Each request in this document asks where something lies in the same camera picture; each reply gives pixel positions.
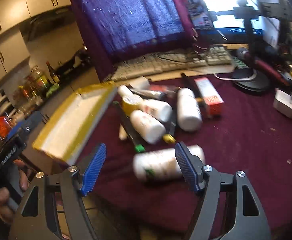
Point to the cloth covered monitor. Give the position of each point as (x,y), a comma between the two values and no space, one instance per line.
(117,30)

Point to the white test strip stick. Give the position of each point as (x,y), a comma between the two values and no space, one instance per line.
(122,133)

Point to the red microphone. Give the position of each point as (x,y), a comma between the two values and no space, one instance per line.
(258,64)

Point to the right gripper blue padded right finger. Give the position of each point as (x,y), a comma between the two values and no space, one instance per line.
(191,168)

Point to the black microphone stand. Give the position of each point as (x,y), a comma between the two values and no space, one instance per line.
(281,11)

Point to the white bottle red label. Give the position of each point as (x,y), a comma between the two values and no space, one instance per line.
(150,129)

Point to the green rag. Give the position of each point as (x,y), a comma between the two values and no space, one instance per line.
(52,90)

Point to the white bottle with QR code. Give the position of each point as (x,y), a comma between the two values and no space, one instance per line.
(160,110)

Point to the small white bottle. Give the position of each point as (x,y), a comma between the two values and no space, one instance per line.
(125,92)

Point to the white charger block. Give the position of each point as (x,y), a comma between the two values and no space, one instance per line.
(140,83)

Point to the plain white bottle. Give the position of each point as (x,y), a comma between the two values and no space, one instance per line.
(188,112)

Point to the large oil jar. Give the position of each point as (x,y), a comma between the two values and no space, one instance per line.
(40,79)

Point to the person's left hand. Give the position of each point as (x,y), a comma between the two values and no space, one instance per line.
(6,213)

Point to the white box at right edge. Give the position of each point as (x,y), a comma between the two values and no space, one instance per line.
(283,103)

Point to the black wok pan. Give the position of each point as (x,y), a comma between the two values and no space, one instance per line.
(80,59)

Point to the yellow cap jar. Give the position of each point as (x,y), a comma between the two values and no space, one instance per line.
(131,103)

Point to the white keyboard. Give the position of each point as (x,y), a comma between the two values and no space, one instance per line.
(156,63)

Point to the red white medicine box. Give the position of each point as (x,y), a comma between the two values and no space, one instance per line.
(213,101)

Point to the silver ointment tube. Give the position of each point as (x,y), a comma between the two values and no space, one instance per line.
(149,94)

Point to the white bottle with green label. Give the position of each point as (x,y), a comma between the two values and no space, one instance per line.
(156,165)

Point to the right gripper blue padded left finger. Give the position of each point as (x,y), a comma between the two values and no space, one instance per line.
(89,169)

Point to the black pen gold band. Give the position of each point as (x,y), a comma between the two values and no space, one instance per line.
(190,84)

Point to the clear red blister pack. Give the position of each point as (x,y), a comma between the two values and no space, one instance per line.
(170,91)

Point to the black marker green cap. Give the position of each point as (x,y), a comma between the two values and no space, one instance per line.
(130,131)

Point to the maroon table cloth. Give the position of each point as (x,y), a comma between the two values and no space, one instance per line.
(250,135)

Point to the black marker yellow cap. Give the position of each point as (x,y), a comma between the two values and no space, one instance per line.
(168,137)

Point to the dark sauce bottle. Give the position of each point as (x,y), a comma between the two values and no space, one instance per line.
(52,73)

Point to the yellow taped white tray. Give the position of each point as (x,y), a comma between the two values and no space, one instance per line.
(66,133)

